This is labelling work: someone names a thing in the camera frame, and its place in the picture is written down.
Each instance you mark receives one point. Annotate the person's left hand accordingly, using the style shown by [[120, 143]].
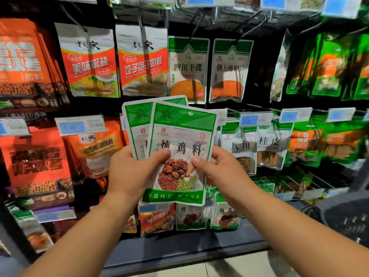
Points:
[[135, 181]]

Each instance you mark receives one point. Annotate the person's right hand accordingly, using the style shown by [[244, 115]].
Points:
[[225, 173]]

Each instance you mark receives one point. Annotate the clear brown-spice packets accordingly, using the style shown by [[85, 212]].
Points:
[[239, 147]]

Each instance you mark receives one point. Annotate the row of clear green-top packets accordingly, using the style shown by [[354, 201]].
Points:
[[193, 216]]

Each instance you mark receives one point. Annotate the clear cinnamon packets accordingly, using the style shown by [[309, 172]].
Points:
[[274, 147]]

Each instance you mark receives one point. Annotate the green white stew seasoning packet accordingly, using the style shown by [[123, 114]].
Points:
[[184, 129], [138, 121]]

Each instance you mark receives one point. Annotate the clear chili powder packets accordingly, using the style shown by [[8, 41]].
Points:
[[230, 72]]

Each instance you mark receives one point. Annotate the clear orange powder packets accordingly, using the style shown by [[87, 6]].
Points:
[[188, 72]]

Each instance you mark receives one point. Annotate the clear white-slice packets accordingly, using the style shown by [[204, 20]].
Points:
[[281, 69]]

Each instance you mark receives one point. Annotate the white red-label packets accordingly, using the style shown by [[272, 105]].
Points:
[[86, 63], [141, 63]]

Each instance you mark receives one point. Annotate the black shopping basket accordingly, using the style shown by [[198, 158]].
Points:
[[343, 216]]

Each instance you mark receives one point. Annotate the green white-slice packets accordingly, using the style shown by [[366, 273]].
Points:
[[328, 66]]

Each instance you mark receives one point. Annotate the orange bold-print packets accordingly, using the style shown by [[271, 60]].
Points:
[[29, 60]]

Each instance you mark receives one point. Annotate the person's left forearm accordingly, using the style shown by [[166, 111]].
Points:
[[86, 245]]

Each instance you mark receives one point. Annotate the person's right forearm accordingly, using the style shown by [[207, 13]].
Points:
[[305, 233]]

